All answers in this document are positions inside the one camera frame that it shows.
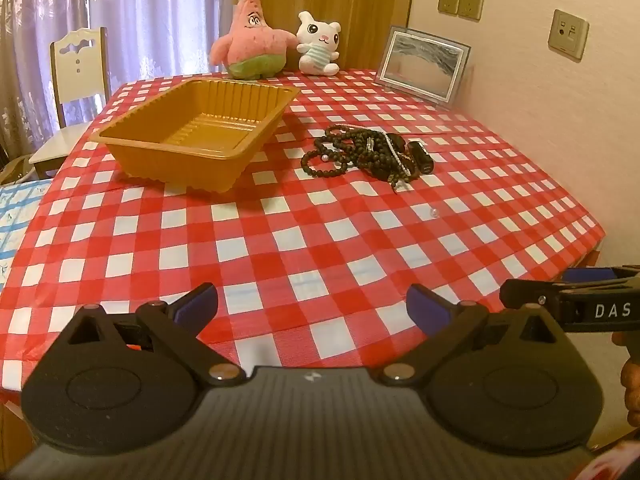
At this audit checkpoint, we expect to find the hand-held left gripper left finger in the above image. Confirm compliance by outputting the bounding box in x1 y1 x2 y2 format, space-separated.
67 282 247 388

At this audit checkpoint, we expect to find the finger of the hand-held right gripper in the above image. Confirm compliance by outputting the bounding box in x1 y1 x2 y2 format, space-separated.
561 265 640 287
500 279 576 322

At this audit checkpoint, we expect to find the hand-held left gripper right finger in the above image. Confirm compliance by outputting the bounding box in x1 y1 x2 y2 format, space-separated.
372 284 566 388

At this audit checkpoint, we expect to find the yellow plastic tray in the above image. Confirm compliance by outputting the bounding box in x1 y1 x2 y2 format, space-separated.
89 78 302 195

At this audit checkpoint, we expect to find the dark bead bracelet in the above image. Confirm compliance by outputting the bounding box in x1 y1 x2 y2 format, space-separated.
315 124 373 157
300 147 351 179

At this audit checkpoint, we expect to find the person's right hand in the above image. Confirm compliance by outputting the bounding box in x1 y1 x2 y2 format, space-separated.
620 357 640 428

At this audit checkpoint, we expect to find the red checkered tablecloth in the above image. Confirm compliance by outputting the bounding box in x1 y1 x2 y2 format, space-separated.
0 67 606 406

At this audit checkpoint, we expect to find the small black case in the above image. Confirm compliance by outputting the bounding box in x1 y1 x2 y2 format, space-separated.
407 141 435 177

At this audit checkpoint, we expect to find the white pearl strand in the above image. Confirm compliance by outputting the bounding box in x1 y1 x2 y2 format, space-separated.
345 125 417 179

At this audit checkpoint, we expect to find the blue checked bed cloth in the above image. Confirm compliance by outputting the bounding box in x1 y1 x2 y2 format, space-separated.
0 180 51 291

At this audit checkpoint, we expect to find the beige plastic basket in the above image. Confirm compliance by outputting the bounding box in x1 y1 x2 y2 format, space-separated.
0 156 32 186

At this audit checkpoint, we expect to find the pink starfish plush toy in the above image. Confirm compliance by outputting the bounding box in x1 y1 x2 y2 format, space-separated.
209 0 300 81

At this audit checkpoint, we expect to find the white wooden chair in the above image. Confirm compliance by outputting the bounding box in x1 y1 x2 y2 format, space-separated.
28 26 111 181

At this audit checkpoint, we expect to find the white bunny plush toy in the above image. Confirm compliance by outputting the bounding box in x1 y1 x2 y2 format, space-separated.
295 11 342 77

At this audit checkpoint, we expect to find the purple patterned curtain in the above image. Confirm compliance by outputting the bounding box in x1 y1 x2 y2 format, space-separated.
0 0 241 156

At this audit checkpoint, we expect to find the wooden wardrobe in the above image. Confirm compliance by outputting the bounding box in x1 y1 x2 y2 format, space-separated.
247 0 418 71

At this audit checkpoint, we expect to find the brown bead necklace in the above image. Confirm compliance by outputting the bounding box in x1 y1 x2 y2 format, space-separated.
350 130 425 197

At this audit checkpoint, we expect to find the large beige wall socket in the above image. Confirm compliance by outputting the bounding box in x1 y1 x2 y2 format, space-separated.
547 9 590 60

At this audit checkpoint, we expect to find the silver picture frame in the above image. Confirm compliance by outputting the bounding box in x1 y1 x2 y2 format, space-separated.
375 25 472 106

